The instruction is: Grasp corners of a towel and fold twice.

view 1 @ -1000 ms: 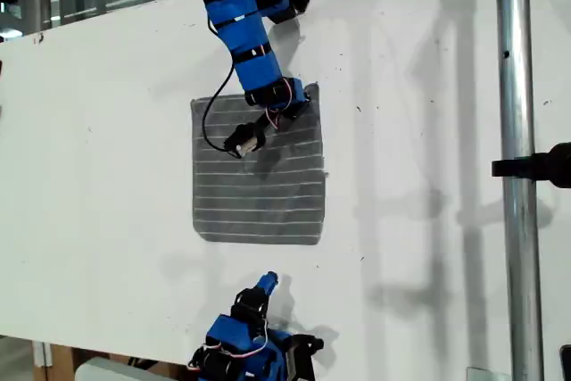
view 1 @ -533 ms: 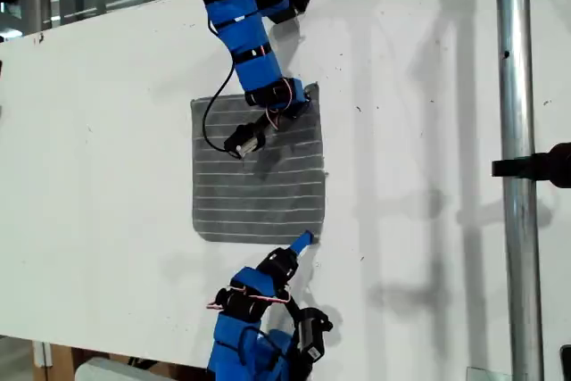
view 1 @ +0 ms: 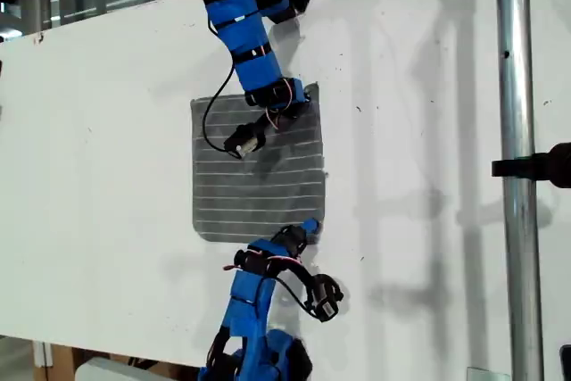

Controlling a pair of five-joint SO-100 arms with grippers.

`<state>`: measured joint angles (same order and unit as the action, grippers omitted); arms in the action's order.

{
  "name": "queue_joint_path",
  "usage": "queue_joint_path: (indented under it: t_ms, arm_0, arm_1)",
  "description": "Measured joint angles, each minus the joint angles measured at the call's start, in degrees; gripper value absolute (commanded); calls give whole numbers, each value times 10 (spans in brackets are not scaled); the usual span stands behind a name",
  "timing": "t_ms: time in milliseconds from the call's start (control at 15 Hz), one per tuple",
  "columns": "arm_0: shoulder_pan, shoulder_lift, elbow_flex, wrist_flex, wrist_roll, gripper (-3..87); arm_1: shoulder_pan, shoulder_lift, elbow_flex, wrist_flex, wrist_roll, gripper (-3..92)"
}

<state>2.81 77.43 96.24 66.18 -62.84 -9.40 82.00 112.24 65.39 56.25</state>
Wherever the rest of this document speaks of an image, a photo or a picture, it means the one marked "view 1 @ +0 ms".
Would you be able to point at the camera black stalk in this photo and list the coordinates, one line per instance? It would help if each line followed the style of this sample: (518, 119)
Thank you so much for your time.
(301, 271)
(263, 122)

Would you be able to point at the clear plastic plate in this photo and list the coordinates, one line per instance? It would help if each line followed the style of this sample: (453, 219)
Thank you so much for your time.
(488, 375)

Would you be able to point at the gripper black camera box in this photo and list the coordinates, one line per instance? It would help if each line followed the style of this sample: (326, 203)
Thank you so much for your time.
(325, 296)
(243, 142)

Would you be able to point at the grey striped towel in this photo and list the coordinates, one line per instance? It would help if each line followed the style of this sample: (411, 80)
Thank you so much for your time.
(259, 193)

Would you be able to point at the steel post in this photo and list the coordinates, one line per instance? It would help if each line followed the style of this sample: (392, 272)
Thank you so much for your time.
(515, 86)

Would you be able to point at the brown cardboard box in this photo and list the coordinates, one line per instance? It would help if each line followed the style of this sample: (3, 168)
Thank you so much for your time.
(55, 361)

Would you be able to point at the white box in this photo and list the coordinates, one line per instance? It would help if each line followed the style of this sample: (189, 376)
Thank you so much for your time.
(107, 371)

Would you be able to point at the black post clamp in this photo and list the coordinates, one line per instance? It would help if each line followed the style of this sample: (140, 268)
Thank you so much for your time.
(535, 167)

